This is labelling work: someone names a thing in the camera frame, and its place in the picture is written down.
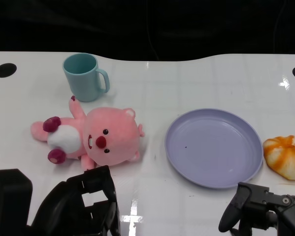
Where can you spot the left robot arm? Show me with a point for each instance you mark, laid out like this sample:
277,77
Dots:
7,201

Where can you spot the lavender plastic plate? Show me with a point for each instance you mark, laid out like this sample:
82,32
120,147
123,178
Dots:
211,147

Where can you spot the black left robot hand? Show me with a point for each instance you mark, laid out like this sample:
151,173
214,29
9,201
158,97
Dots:
63,204

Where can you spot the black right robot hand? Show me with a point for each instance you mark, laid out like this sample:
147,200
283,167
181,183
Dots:
258,204

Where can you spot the pink plush beaver doll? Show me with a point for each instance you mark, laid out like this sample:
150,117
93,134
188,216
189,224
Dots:
112,137

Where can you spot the orange white pumpkin bread toy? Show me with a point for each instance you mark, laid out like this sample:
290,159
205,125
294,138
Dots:
285,157

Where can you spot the teal plastic mug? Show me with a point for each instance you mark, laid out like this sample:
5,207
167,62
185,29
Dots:
83,83

